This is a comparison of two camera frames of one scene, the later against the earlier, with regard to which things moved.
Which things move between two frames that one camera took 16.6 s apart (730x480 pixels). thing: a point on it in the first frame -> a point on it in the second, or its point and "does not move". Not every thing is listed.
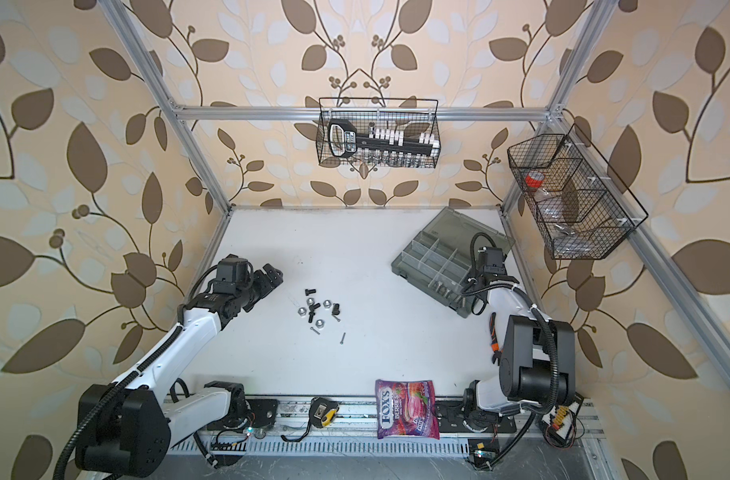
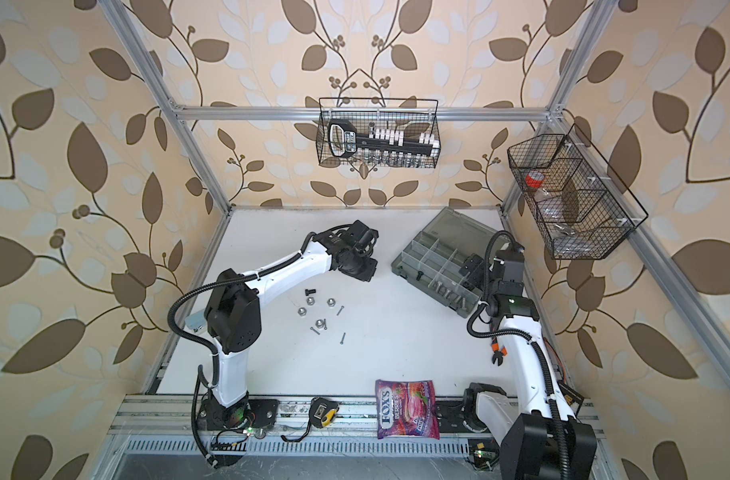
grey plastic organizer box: (437, 263) does not move
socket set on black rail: (379, 148) does not move
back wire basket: (396, 133) does not move
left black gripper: (266, 285) -> (370, 271)
